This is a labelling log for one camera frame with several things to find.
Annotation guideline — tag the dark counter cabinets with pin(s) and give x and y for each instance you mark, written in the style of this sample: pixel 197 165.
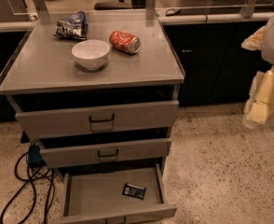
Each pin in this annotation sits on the dark counter cabinets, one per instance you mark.
pixel 205 59

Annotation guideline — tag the white ceramic bowl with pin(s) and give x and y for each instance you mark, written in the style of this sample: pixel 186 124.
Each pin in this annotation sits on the white ceramic bowl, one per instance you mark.
pixel 91 54

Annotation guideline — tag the dark blueberry rxbar wrapper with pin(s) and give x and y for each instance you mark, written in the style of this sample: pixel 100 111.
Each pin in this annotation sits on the dark blueberry rxbar wrapper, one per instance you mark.
pixel 133 191

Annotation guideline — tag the grey top drawer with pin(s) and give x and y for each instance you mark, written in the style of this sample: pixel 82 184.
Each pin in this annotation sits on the grey top drawer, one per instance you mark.
pixel 97 119

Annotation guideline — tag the grey bottom drawer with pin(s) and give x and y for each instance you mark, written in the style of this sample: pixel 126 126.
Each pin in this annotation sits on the grey bottom drawer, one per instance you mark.
pixel 97 198

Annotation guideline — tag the blue chip bag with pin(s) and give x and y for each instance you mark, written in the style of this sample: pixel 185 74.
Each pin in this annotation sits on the blue chip bag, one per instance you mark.
pixel 74 26

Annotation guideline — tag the grey drawer cabinet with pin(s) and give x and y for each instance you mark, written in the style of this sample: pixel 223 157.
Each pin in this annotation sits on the grey drawer cabinet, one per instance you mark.
pixel 107 133

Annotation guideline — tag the grey drawer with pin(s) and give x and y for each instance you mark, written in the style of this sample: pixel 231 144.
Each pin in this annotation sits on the grey drawer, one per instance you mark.
pixel 97 198
pixel 97 119
pixel 94 154

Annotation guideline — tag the grey middle drawer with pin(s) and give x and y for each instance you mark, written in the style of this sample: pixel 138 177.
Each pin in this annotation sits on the grey middle drawer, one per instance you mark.
pixel 94 154

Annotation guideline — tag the blue power box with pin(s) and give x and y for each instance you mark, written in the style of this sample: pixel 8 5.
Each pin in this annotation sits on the blue power box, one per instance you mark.
pixel 34 158

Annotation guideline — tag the red soda can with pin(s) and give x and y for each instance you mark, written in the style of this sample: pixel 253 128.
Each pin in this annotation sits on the red soda can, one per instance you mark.
pixel 125 42

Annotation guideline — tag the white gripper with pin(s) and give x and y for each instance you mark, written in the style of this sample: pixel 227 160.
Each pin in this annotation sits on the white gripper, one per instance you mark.
pixel 257 113

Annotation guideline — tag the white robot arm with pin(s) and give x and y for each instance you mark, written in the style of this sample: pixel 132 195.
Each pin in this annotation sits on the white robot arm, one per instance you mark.
pixel 267 49

